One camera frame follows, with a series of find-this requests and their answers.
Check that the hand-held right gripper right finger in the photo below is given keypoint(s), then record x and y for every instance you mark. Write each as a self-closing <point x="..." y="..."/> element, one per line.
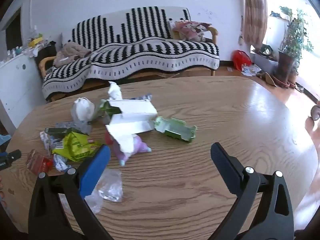
<point x="222" y="160"/>

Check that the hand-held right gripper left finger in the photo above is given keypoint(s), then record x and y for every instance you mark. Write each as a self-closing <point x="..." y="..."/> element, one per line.
<point x="95" y="170"/>

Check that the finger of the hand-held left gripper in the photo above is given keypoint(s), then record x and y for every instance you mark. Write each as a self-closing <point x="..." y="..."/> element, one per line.
<point x="11" y="157"/>

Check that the grey foil packet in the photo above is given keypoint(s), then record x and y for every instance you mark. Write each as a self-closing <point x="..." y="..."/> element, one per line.
<point x="75" y="126"/>

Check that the large white tissue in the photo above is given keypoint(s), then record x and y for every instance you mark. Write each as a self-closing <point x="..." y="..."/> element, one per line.
<point x="82" y="110"/>

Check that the person's left hand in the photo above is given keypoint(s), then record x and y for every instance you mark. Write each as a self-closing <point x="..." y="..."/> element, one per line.
<point x="1" y="187"/>

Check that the clear plastic bag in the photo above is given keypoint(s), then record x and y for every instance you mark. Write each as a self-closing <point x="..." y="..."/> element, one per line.
<point x="110" y="187"/>

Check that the red wrapper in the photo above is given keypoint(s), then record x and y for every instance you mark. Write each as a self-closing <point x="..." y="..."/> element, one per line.
<point x="37" y="162"/>

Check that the yellow green snack packet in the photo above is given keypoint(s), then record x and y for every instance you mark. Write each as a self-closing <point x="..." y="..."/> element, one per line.
<point x="75" y="146"/>

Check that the white blue crumpled wrapper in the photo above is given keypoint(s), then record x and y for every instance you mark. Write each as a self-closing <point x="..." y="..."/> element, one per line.
<point x="60" y="162"/>

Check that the silver crumpled wrapper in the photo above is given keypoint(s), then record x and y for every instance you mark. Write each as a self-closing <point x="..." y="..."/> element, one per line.
<point x="46" y="141"/>

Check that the purple pink wrapper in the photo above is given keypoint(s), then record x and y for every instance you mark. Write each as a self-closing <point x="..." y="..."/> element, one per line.
<point x="138" y="146"/>

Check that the light green carton tray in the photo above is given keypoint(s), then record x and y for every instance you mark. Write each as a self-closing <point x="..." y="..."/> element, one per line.
<point x="175" y="130"/>

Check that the white open cardboard box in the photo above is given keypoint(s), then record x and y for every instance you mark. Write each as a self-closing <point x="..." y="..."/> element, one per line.
<point x="132" y="117"/>

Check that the white cabinet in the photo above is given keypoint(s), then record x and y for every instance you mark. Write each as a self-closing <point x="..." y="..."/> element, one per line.
<point x="20" y="85"/>

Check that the small crumpled white tissue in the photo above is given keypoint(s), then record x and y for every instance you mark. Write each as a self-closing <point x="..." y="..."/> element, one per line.
<point x="114" y="90"/>

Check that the brown cardboard piece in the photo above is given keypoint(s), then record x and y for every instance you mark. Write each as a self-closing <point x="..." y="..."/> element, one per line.
<point x="268" y="78"/>

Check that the scattered white papers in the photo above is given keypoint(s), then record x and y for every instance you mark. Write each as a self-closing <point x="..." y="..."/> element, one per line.
<point x="250" y="70"/>

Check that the rattan sofa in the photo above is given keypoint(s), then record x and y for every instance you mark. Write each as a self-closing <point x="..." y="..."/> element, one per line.
<point x="46" y="62"/>

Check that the red plastic bag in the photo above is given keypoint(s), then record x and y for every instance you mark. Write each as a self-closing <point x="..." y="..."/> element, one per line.
<point x="241" y="58"/>

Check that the white low box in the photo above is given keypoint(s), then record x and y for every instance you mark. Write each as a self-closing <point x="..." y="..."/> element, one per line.
<point x="263" y="60"/>

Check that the black bag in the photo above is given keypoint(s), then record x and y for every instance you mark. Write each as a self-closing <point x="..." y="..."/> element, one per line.
<point x="47" y="52"/>

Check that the potted green plant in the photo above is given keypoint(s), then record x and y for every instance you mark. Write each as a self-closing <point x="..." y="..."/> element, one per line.
<point x="286" y="62"/>

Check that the clutter of bottles and packets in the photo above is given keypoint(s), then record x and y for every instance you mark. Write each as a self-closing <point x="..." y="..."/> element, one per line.
<point x="35" y="42"/>

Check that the beige cloth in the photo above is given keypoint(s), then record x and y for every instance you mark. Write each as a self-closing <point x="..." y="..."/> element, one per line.
<point x="70" y="52"/>

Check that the black-white striped sofa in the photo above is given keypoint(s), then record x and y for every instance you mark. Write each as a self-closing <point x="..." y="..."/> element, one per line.
<point x="150" y="50"/>

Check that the floral cushion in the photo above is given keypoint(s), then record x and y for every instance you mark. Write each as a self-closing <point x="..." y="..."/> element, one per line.
<point x="190" y="30"/>

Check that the brown patterned curtain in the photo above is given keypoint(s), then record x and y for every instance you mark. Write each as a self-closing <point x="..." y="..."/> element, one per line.
<point x="253" y="12"/>

